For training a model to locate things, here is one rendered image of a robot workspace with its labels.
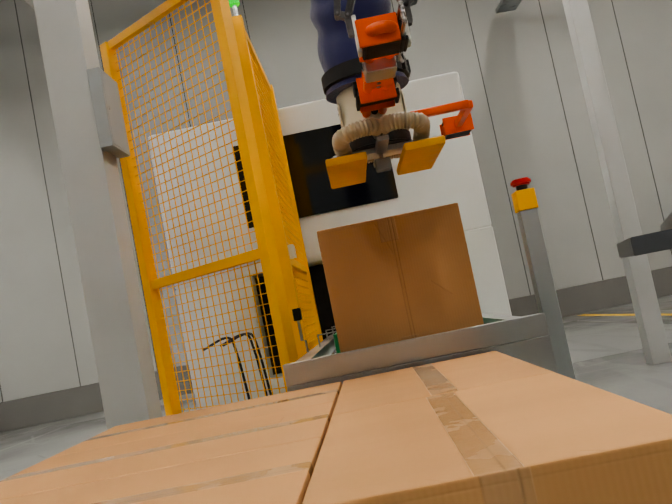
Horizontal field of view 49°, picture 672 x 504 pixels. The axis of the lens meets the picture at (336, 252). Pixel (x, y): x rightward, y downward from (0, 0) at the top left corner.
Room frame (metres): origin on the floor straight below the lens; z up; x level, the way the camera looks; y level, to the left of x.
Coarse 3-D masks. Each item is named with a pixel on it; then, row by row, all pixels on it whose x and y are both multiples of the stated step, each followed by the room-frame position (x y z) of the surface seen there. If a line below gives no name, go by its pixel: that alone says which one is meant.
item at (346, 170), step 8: (360, 152) 1.73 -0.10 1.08; (328, 160) 1.73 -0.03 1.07; (336, 160) 1.73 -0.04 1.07; (344, 160) 1.73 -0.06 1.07; (352, 160) 1.73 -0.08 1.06; (360, 160) 1.73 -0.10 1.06; (328, 168) 1.75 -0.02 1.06; (336, 168) 1.77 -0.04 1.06; (344, 168) 1.79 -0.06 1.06; (352, 168) 1.81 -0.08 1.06; (360, 168) 1.84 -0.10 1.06; (336, 176) 1.88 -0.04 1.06; (344, 176) 1.90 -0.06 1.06; (352, 176) 1.93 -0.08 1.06; (360, 176) 1.95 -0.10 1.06; (336, 184) 2.00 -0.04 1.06; (344, 184) 2.03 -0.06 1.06; (352, 184) 2.06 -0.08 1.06
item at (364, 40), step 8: (376, 16) 1.26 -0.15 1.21; (384, 16) 1.26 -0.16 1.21; (392, 16) 1.26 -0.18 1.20; (360, 24) 1.26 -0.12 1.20; (368, 24) 1.26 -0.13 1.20; (360, 32) 1.26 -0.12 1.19; (392, 32) 1.26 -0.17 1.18; (360, 40) 1.26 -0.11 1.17; (368, 40) 1.26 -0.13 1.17; (376, 40) 1.26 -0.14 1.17; (384, 40) 1.26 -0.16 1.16; (392, 40) 1.26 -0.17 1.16; (400, 40) 1.27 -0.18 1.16; (368, 48) 1.27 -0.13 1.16; (376, 48) 1.28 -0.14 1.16; (384, 48) 1.29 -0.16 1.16; (392, 48) 1.30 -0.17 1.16; (368, 56) 1.32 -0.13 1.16; (376, 56) 1.32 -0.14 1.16; (384, 56) 1.33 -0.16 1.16
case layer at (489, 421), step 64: (384, 384) 1.63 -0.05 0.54; (448, 384) 1.41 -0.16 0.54; (512, 384) 1.25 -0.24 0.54; (576, 384) 1.11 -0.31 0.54; (128, 448) 1.42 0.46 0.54; (192, 448) 1.25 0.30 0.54; (256, 448) 1.12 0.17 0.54; (320, 448) 1.06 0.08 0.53; (384, 448) 0.92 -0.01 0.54; (448, 448) 0.85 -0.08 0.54; (512, 448) 0.79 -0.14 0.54; (576, 448) 0.73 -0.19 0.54; (640, 448) 0.70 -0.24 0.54
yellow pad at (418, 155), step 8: (440, 136) 1.73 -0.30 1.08; (408, 144) 1.73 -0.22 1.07; (416, 144) 1.73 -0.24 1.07; (424, 144) 1.73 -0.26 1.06; (432, 144) 1.73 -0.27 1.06; (440, 144) 1.74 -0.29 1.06; (408, 152) 1.75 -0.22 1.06; (416, 152) 1.78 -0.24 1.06; (424, 152) 1.80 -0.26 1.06; (432, 152) 1.82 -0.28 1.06; (400, 160) 1.89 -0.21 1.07; (408, 160) 1.86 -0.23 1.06; (416, 160) 1.88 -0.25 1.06; (424, 160) 1.91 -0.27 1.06; (432, 160) 1.93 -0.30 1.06; (400, 168) 1.96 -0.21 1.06; (408, 168) 1.98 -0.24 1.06; (416, 168) 2.01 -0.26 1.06; (424, 168) 2.04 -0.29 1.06
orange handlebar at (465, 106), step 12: (372, 24) 1.25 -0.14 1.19; (384, 24) 1.24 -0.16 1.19; (396, 24) 1.25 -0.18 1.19; (372, 36) 1.26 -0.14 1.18; (372, 60) 1.39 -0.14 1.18; (372, 84) 1.53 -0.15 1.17; (384, 84) 1.55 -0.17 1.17; (384, 108) 1.76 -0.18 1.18; (432, 108) 1.93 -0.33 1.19; (444, 108) 1.93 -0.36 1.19; (456, 108) 1.93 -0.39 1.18; (468, 108) 1.94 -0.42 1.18; (456, 120) 2.11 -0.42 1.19
